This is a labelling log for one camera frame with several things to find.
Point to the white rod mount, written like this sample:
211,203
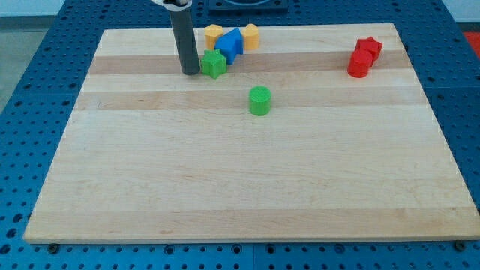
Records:
173,4

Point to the light wooden board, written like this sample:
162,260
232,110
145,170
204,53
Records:
150,155

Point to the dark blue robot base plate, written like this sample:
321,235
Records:
223,6

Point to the red cylinder block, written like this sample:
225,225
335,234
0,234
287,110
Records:
360,63

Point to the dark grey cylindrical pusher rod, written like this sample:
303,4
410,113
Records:
185,41

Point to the red star block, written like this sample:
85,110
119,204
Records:
370,45

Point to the green star block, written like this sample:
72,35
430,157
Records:
213,63

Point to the yellow heart block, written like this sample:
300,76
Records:
251,37

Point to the blue arrow-shaped block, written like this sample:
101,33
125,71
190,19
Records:
230,45

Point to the green cylinder block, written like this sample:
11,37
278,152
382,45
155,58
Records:
260,100

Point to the yellow hexagon block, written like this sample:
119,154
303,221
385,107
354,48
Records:
212,33

